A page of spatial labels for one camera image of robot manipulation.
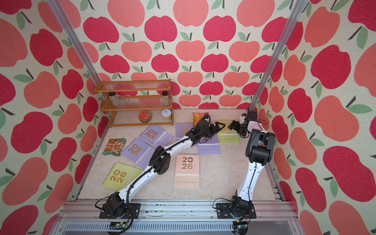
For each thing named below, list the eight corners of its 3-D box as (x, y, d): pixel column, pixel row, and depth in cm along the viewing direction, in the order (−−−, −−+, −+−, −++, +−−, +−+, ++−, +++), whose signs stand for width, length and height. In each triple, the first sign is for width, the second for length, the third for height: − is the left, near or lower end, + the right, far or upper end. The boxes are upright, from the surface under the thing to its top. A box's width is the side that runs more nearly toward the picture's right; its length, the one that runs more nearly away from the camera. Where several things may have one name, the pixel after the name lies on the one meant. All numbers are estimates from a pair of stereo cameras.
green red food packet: (104, 155, 97) (102, 153, 95) (110, 140, 105) (108, 138, 102) (121, 155, 97) (120, 153, 95) (126, 140, 105) (125, 138, 102)
